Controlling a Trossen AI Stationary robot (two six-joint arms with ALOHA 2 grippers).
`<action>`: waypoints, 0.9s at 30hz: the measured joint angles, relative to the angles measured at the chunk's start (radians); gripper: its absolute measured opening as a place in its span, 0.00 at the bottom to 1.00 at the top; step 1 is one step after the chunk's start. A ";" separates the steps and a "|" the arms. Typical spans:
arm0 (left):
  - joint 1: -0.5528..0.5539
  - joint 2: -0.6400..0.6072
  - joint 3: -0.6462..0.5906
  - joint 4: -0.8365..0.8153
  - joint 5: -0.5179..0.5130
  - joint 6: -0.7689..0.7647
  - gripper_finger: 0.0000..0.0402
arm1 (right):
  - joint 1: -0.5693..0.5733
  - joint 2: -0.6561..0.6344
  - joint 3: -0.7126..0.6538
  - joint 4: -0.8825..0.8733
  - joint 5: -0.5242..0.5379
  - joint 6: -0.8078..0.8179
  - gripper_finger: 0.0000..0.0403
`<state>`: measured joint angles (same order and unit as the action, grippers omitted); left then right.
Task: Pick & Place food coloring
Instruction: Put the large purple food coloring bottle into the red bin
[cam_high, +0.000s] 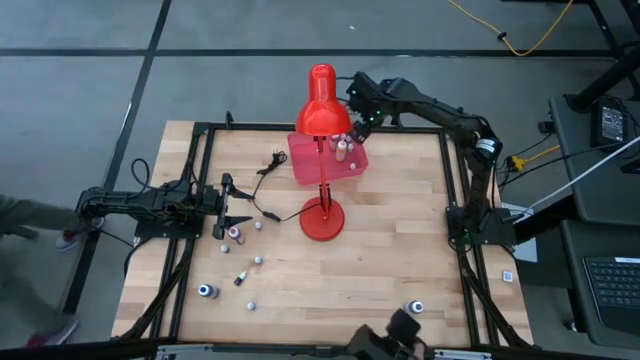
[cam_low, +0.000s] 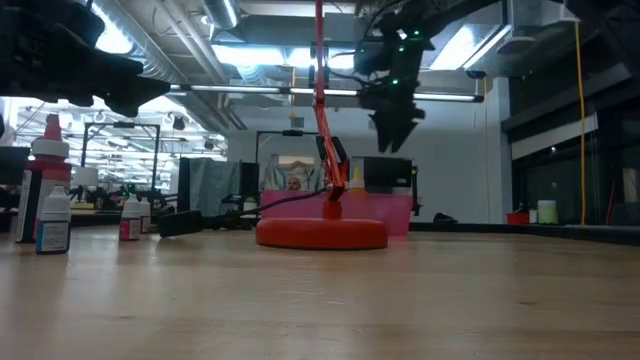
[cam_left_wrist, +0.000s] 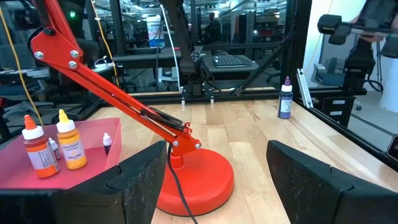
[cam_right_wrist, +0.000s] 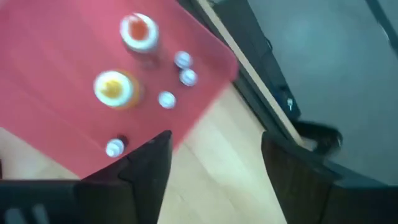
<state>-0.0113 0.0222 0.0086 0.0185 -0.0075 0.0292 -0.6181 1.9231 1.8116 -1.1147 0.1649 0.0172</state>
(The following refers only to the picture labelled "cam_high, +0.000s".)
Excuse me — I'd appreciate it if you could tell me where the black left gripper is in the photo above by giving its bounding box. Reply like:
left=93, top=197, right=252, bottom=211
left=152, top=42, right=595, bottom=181
left=212, top=172, right=255, bottom=241

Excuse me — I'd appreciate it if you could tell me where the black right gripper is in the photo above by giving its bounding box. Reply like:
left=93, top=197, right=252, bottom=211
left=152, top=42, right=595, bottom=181
left=347, top=71, right=390, bottom=147

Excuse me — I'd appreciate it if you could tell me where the pink plastic bin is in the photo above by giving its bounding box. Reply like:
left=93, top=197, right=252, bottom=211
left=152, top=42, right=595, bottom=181
left=287, top=129, right=370, bottom=187

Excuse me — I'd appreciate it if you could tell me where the red desk lamp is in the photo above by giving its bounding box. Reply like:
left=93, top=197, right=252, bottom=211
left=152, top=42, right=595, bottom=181
left=294, top=63, right=354, bottom=243

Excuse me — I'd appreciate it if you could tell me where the yellow power plug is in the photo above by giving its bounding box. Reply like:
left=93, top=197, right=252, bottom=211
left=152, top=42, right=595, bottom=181
left=508, top=144, right=561, bottom=172

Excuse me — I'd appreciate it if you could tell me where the light grey plate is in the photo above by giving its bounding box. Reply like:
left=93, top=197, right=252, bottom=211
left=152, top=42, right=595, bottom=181
left=499, top=201, right=540, bottom=265

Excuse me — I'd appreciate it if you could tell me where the person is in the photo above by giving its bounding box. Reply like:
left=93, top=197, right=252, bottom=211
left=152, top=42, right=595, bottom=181
left=0, top=193, right=107, bottom=351

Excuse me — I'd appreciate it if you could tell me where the dark grey desk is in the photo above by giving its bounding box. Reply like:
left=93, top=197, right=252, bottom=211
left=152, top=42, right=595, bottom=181
left=559, top=218, right=640, bottom=351
left=548, top=93, right=640, bottom=226

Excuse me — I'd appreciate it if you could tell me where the black stand leg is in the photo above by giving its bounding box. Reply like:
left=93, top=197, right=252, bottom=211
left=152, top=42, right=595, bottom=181
left=564, top=42, right=640, bottom=114

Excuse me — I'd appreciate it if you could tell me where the black power adapter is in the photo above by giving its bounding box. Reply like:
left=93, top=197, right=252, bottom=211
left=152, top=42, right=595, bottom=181
left=591, top=98, right=630, bottom=149

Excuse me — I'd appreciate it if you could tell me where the black laptop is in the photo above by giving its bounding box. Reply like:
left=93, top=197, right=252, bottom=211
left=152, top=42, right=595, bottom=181
left=581, top=255, right=640, bottom=336

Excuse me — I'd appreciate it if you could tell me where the black lamp power cord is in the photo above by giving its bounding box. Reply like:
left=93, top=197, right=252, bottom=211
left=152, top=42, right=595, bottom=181
left=251, top=148, right=324, bottom=223

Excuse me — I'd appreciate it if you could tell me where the black aluminium table frame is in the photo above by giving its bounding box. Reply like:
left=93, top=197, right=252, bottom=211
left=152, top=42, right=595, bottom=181
left=112, top=110, right=535, bottom=351

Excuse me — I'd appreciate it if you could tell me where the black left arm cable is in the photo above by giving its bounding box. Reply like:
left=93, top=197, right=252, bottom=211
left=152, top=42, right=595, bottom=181
left=129, top=157, right=152, bottom=190

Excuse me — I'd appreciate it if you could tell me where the silver aluminium rail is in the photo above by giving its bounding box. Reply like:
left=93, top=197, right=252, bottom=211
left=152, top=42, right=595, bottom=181
left=155, top=343, right=301, bottom=360
left=432, top=348, right=494, bottom=360

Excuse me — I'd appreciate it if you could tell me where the yellow extension cord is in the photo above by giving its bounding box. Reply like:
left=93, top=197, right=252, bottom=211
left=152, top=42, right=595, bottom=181
left=446, top=0, right=576, bottom=58

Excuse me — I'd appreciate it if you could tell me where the white cable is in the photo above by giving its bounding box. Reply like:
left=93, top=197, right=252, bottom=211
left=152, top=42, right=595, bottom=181
left=517, top=134, right=640, bottom=214

